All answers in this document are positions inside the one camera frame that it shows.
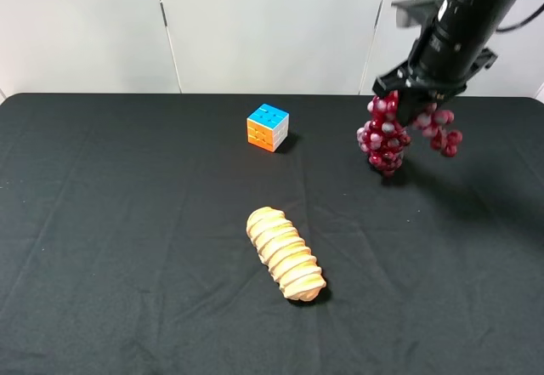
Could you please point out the colourful puzzle cube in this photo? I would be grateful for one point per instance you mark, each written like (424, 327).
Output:
(267, 127)

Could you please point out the red artificial grape bunch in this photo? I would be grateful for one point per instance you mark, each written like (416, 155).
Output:
(383, 139)

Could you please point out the black tablecloth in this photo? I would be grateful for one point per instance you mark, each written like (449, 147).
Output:
(124, 247)

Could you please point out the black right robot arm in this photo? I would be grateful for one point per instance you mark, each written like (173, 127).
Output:
(468, 22)

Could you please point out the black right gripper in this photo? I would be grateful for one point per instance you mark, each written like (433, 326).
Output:
(435, 69)

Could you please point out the orange ridged bread roll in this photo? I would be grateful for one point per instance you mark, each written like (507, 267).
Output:
(284, 252)

